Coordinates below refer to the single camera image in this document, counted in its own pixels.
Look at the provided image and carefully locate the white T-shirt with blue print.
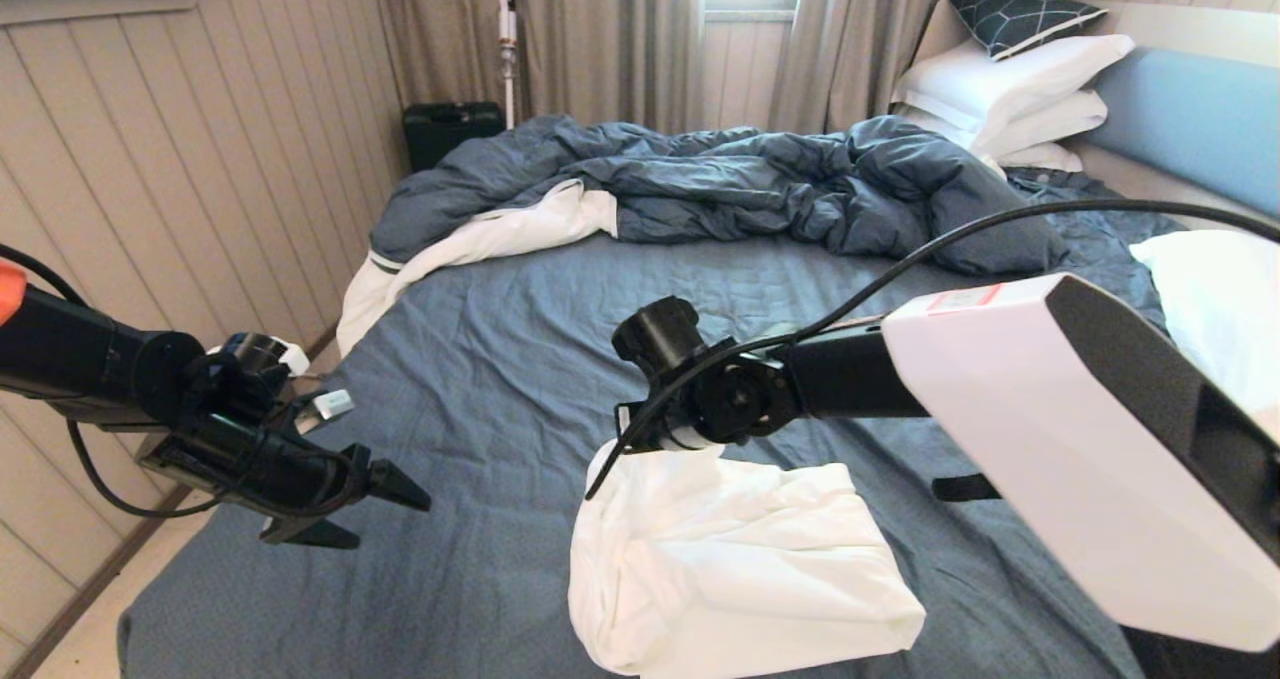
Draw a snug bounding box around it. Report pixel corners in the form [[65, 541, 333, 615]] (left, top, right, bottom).
[[568, 439, 927, 678]]

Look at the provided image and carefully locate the dark blue crumpled duvet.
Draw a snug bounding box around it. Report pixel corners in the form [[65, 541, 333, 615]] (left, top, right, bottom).
[[338, 112, 1071, 358]]

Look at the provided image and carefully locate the black hard case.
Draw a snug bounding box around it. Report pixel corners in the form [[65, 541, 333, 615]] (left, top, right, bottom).
[[403, 101, 506, 172]]

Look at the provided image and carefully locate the wide beige curtain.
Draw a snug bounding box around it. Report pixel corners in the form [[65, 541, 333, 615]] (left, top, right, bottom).
[[370, 0, 704, 175]]

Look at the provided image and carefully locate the white stick vacuum cleaner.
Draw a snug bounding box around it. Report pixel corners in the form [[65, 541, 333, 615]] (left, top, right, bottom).
[[497, 0, 519, 130]]

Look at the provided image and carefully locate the narrow beige curtain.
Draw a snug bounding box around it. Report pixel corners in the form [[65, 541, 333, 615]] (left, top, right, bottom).
[[768, 0, 1046, 136]]

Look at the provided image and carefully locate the flat white stacked pillow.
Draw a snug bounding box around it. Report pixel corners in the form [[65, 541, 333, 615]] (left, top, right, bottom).
[[995, 139, 1085, 171]]

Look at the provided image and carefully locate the large white stacked pillow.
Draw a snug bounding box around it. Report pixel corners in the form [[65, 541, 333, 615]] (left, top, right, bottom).
[[892, 31, 1137, 145]]

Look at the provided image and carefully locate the dark geometric patterned cushion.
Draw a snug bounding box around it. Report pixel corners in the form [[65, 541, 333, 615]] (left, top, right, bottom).
[[946, 0, 1109, 60]]

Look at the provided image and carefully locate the white loose pillow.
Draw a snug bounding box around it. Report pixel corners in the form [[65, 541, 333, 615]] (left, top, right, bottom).
[[1130, 229, 1280, 440]]

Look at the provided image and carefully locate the blue padded headboard cushion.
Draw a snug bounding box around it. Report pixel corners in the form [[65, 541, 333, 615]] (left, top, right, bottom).
[[1085, 44, 1280, 217]]

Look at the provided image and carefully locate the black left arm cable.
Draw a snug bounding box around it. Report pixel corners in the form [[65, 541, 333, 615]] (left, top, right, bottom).
[[0, 244, 229, 520]]

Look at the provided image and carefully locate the beige headboard frame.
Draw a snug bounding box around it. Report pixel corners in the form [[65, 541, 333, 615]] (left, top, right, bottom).
[[905, 0, 1280, 240]]

